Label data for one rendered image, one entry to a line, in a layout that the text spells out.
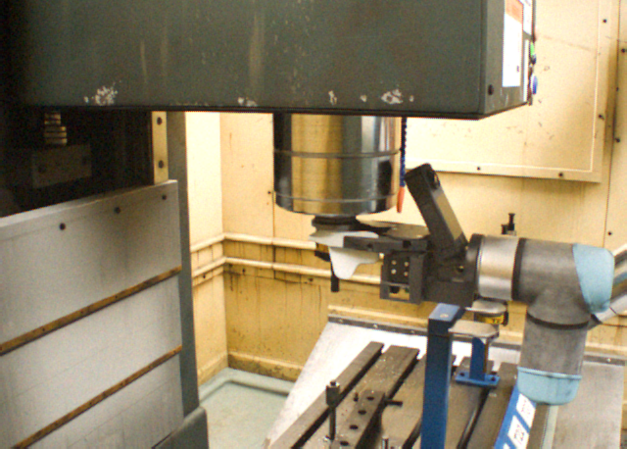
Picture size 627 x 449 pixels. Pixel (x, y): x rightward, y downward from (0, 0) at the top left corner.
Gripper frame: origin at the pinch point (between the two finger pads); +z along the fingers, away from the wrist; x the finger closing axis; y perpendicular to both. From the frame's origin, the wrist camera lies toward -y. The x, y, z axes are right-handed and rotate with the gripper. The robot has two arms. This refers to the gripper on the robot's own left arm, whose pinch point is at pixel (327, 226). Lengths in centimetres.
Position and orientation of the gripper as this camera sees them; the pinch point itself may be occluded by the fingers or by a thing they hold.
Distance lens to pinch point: 83.3
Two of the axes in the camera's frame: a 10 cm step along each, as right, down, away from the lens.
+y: -0.2, 9.7, 2.2
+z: -9.1, -1.1, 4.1
